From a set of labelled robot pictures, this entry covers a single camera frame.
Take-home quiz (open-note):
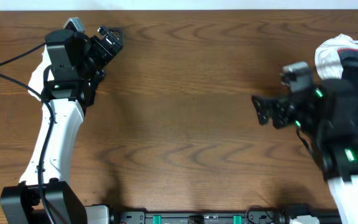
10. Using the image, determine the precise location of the white robot print t-shirt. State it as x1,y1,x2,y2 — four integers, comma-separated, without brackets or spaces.
28,47,52,94

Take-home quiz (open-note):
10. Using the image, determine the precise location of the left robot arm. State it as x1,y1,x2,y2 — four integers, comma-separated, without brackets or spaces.
0,21,124,223

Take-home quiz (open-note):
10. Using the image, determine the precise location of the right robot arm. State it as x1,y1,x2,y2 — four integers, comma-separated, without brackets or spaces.
251,79,358,223

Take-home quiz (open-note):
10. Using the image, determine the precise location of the folded black cloth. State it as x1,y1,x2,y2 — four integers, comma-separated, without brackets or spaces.
86,70,105,106

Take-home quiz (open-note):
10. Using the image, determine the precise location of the plain white t-shirt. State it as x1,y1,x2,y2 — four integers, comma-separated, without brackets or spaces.
314,34,358,80

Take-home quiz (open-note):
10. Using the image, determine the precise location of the left black cable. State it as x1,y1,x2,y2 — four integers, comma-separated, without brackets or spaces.
0,42,57,224

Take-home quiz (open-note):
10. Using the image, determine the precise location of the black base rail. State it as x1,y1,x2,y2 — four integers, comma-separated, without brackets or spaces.
114,203,342,224

